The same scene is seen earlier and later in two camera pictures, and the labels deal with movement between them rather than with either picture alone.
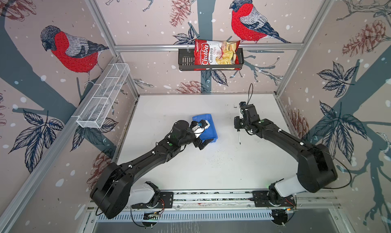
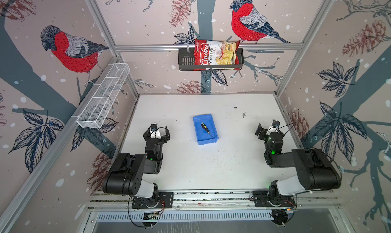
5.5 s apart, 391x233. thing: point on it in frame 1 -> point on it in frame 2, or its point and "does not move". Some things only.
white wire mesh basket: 104,95 does not move
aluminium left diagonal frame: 50,155 does not move
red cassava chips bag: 216,52 does not move
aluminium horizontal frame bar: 191,47 does not move
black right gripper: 235,122 -> 260,129
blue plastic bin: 210,132 does not move
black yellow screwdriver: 239,130 -> 206,128
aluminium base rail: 243,200 does not move
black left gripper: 204,143 -> 164,138
